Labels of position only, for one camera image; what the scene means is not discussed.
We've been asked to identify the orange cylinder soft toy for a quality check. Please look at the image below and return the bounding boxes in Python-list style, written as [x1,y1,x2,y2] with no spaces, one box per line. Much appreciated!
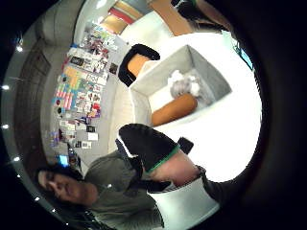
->
[150,92,199,127]

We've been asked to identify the grey felt storage box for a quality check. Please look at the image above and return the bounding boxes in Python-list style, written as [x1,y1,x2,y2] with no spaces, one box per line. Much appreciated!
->
[129,44,233,127]

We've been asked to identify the wall of colourful posters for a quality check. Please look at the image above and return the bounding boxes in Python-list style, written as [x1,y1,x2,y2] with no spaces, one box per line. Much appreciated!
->
[50,23,129,151]

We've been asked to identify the blue lit screen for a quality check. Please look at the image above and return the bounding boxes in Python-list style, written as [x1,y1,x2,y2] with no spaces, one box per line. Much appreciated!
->
[58,154,71,168]

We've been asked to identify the red and orange wall panels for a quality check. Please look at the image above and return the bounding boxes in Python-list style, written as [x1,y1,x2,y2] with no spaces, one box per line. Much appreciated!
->
[101,0,146,35]

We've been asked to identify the black chair with orange seat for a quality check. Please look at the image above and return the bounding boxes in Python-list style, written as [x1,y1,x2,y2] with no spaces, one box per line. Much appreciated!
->
[117,43,161,88]

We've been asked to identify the white grey soft toy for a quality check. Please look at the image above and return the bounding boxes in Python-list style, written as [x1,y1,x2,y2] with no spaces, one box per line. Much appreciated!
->
[167,69,202,100]

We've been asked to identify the the person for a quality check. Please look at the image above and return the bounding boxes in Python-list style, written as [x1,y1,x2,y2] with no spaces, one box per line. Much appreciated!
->
[34,149,180,230]

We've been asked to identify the small black device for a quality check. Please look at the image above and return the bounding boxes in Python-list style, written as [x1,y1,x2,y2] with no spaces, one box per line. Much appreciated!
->
[177,136,195,155]

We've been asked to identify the row of ceiling spot lights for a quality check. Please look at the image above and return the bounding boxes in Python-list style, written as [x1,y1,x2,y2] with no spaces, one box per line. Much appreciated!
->
[0,44,58,214]

